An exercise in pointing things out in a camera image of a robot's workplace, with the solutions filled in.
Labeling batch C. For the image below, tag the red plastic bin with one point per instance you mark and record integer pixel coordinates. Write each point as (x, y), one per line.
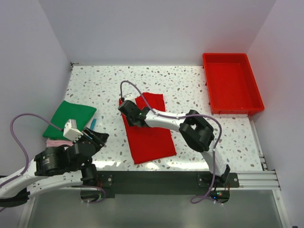
(231, 84)

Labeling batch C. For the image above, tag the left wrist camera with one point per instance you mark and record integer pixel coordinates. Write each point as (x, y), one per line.
(71, 131)

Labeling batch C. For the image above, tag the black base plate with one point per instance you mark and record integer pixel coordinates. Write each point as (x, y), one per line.
(151, 182)

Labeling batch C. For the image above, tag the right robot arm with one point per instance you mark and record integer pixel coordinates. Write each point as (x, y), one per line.
(194, 128)

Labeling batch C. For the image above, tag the pink folded t shirt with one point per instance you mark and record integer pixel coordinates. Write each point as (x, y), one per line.
(57, 143)

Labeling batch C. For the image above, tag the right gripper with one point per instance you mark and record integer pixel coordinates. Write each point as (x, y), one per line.
(130, 123)

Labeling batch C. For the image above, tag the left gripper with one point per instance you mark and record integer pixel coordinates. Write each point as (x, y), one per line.
(99, 138)

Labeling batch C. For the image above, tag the green folded t shirt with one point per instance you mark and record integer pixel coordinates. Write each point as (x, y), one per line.
(81, 113)

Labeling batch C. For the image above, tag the teal folded t shirt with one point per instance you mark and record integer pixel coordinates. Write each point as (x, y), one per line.
(93, 122)

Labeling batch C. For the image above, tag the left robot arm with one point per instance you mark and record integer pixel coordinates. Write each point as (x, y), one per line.
(55, 168)

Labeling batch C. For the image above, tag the aluminium frame rail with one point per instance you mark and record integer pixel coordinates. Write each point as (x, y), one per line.
(258, 180)

